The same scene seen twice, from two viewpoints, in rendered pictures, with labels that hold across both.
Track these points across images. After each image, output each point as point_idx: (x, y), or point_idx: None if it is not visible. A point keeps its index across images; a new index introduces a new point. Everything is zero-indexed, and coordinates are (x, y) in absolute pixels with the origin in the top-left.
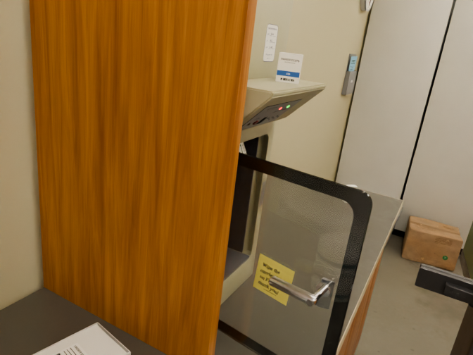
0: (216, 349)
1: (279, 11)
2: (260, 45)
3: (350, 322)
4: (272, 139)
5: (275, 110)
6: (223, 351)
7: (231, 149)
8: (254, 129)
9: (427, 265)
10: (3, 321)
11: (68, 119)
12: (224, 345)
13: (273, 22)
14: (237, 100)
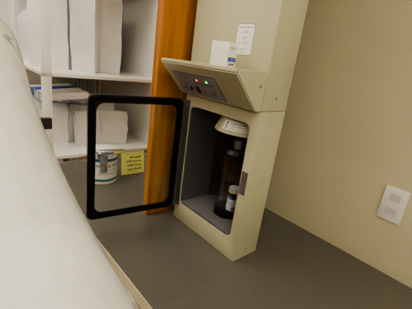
0: (157, 219)
1: (255, 11)
2: (230, 41)
3: (143, 304)
4: (254, 133)
5: (195, 81)
6: (153, 221)
7: (151, 85)
8: (227, 109)
9: (48, 118)
10: None
11: None
12: (157, 222)
13: (247, 21)
14: (153, 60)
